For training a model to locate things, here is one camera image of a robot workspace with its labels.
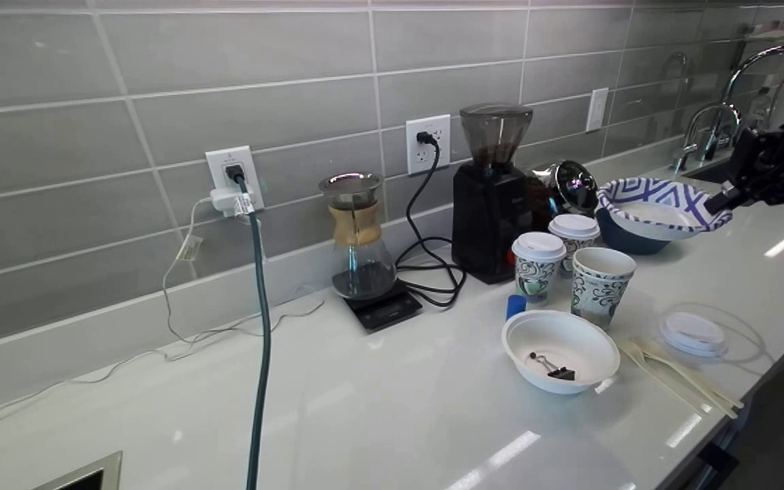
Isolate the blue patterned paper plate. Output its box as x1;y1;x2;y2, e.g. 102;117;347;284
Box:
595;176;734;241

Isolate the white plastic cup lid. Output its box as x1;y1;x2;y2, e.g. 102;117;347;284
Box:
659;312;729;359

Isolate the patterned paper cup with lid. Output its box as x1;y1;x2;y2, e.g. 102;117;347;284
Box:
546;213;602;274
511;231;568;306

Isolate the open patterned paper cup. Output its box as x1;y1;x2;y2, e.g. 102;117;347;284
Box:
570;246;638;333

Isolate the glass pour-over coffee maker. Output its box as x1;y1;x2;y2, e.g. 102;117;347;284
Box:
318;171;399;301

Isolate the sink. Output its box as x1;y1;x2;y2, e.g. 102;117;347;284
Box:
681;158;734;186

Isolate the small chrome tap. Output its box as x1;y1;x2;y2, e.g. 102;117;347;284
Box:
674;103;742;172

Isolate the tall chrome tap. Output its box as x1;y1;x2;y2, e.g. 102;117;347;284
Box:
704;45;784;163

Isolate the dark blue bowl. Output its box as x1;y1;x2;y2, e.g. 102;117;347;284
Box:
594;207;673;257

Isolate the clear plastic lid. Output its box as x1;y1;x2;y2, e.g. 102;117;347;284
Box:
664;302;775;364

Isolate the beige plastic fork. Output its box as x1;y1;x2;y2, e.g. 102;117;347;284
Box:
619;338;714;416

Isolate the black coffee grinder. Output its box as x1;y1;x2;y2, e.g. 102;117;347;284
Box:
451;103;536;285

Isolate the black binder clip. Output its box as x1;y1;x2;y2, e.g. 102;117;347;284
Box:
529;351;577;382

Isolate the black kitchen scale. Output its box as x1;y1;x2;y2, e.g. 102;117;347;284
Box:
342;278;424;333

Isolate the white plug adapter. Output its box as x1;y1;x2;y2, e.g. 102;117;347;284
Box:
210;188;257;218

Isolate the metal counter inset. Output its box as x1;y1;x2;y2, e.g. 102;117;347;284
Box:
27;450;123;490

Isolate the white wall switch plate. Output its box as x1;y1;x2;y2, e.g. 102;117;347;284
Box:
585;87;610;133

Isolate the white wall socket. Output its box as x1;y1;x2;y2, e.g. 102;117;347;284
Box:
205;146;265;212
406;114;452;176

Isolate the black cable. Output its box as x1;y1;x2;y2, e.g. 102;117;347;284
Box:
395;132;468;309

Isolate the dark green cable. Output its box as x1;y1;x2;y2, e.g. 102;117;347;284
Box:
225;165;274;490

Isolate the thin white cable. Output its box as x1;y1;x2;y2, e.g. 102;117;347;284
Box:
0;197;325;436

